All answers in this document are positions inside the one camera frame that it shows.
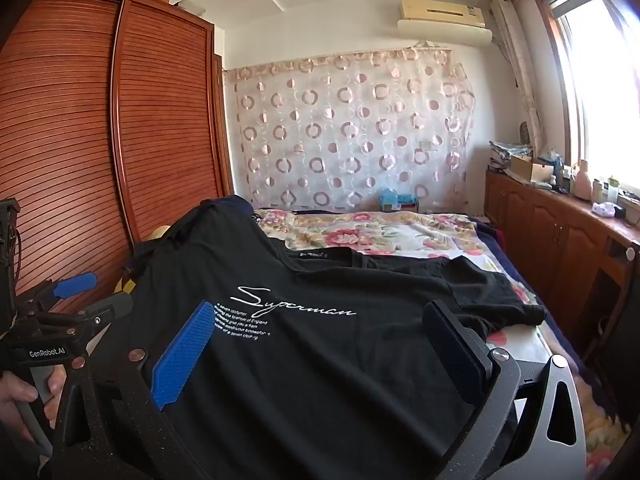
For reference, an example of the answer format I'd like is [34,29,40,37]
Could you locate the folded patterned cloth stack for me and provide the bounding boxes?
[487,140,533,168]

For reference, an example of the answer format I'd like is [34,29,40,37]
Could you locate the navy folded garment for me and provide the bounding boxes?
[200,195,257,222]

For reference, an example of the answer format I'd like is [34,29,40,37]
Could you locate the circle-patterned sheer curtain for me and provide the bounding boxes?
[222,47,476,213]

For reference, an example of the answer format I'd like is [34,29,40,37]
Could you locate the navy blanket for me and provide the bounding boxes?
[470,216,596,376]

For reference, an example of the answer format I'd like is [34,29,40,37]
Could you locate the wooden sideboard cabinet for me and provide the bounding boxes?
[484,167,640,361]

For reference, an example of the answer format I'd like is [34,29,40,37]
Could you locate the black printed t-shirt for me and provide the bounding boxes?
[90,199,547,480]

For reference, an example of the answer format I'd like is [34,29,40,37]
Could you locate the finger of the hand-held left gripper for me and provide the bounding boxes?
[37,293,135,342]
[17,272,99,311]

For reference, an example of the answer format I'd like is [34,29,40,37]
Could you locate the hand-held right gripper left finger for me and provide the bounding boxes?
[50,300,217,480]

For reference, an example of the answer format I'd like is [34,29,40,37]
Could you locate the person's left hand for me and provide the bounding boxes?
[0,365,67,442]

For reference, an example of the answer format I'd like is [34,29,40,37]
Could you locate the dark wooden chair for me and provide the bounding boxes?
[575,242,640,361]

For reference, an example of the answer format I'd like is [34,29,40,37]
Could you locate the open cardboard box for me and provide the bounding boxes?
[509,154,555,183]

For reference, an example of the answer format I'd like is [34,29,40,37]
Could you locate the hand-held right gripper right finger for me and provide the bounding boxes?
[422,301,587,480]

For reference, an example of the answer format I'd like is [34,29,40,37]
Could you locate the beige window curtain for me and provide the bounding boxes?
[490,0,546,148]

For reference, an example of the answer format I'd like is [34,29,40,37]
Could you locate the beige wall air conditioner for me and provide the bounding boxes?
[396,0,493,43]

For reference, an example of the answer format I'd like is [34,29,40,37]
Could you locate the blue plastic package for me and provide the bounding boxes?
[378,187,420,213]

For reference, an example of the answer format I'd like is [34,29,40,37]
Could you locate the yellow plush toy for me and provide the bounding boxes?
[114,225,173,295]

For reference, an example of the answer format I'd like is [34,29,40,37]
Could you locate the wooden-framed window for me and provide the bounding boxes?
[532,0,640,201]

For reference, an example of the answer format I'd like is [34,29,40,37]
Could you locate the wooden louvered wardrobe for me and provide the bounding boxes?
[0,0,236,321]

